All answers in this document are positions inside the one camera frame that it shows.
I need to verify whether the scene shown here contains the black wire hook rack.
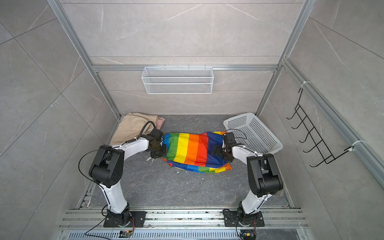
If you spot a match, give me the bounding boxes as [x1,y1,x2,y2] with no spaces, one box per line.
[286,88,366,168]

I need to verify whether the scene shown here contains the white wire wall basket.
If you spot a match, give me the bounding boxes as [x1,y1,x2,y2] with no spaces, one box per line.
[142,66,214,95]

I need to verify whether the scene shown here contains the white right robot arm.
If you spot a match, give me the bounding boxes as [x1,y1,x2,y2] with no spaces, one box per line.
[213,145,284,227]

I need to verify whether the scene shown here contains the beige shorts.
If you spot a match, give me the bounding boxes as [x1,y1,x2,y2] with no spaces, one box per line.
[110,113,158,146]

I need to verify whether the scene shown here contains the multicolour orange blue shorts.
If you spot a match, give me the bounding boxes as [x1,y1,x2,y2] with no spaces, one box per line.
[163,132,232,173]

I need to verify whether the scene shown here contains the aluminium frame post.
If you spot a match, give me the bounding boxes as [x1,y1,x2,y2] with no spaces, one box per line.
[47,0,122,120]

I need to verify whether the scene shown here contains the white plastic laundry basket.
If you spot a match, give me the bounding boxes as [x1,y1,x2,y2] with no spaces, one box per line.
[223,113,283,154]

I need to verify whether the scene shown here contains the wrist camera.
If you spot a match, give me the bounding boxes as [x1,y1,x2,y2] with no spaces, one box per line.
[149,129,164,143]
[223,133,237,148]

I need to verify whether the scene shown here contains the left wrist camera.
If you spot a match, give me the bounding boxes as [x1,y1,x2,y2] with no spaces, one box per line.
[149,129,164,143]

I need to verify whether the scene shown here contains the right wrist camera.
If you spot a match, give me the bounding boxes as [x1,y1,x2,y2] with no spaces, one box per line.
[223,133,237,148]

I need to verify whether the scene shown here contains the pink drawstring shorts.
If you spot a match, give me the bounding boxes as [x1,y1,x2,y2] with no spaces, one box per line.
[156,117,165,130]

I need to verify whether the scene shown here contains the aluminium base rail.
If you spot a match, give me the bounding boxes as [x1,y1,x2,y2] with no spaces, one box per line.
[54,207,313,240]

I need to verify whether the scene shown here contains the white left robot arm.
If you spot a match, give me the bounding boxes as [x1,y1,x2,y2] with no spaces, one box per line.
[81,121,167,227]

